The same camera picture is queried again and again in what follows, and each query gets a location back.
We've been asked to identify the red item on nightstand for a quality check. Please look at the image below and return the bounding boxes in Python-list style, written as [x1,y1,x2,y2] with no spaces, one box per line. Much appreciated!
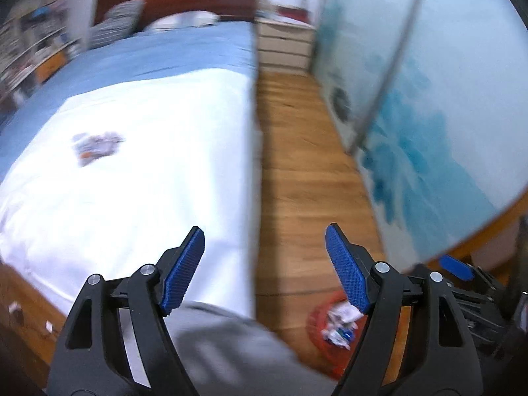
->
[276,4,311,24]

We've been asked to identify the blue bedsheet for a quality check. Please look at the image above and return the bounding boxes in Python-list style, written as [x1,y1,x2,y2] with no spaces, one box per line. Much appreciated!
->
[0,20,258,172]

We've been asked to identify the wooden bed frame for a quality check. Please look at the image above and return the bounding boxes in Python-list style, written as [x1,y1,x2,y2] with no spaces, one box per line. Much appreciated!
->
[0,262,69,388]

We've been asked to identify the red waste bin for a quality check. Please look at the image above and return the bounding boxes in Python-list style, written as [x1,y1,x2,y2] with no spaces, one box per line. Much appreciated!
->
[306,290,373,381]

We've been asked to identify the cluttered bookshelf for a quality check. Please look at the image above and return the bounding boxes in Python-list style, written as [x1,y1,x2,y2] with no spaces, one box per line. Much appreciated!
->
[0,0,82,110]

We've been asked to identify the pile of crumpled wrappers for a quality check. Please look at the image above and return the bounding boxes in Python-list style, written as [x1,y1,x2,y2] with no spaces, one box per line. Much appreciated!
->
[321,300,366,350]

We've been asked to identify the white sheet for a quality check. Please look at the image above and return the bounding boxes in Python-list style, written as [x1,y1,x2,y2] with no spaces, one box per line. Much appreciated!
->
[0,68,261,326]

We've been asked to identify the teal patterned wardrobe door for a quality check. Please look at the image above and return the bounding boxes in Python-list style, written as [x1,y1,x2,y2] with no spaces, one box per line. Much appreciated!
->
[313,0,528,265]

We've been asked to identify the printed foil wrapper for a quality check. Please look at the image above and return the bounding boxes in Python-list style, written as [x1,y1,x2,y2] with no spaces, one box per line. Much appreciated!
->
[72,132,125,168]

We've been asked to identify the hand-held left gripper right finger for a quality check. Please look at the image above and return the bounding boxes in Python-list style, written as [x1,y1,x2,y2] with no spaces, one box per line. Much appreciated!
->
[325,223,483,396]

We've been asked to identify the striped grey pillow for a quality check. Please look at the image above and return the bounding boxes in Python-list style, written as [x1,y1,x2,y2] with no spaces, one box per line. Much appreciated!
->
[87,0,146,50]

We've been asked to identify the cream nightstand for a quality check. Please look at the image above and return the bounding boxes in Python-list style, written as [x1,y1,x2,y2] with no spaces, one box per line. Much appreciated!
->
[254,17,317,77]

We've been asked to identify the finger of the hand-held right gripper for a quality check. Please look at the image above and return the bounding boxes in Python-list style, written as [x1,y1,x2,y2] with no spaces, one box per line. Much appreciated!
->
[438,254,475,282]

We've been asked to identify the person's grey trousers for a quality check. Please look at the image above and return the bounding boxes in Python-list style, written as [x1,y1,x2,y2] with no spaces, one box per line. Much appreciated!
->
[165,300,345,396]

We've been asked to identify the white pillow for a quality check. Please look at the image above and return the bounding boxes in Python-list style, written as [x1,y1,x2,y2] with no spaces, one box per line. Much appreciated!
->
[144,11,220,30]

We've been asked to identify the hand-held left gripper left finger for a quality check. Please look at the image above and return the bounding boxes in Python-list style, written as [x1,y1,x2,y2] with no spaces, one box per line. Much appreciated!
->
[47,226,206,396]

